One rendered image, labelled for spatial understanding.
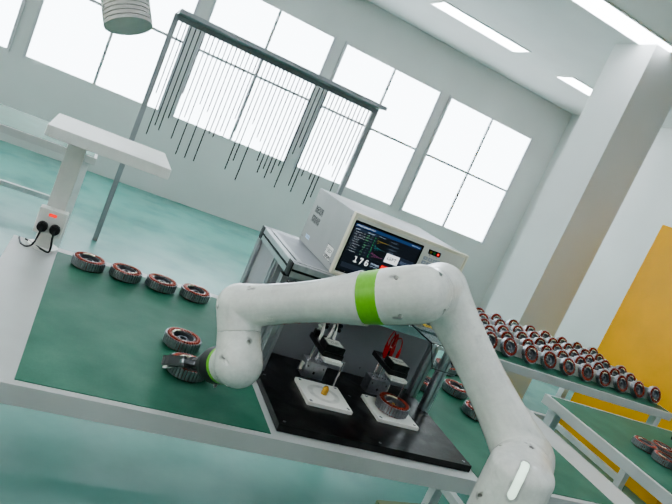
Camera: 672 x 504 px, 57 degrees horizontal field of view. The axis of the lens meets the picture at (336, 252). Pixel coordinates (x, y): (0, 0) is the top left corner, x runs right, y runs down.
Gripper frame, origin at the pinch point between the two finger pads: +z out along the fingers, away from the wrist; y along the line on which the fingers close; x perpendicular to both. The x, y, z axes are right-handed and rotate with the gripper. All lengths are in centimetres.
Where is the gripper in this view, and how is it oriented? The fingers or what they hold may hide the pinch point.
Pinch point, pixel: (187, 366)
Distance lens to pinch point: 176.4
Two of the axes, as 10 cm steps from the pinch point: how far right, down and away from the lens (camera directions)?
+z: -5.3, 1.7, 8.3
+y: -8.3, -2.8, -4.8
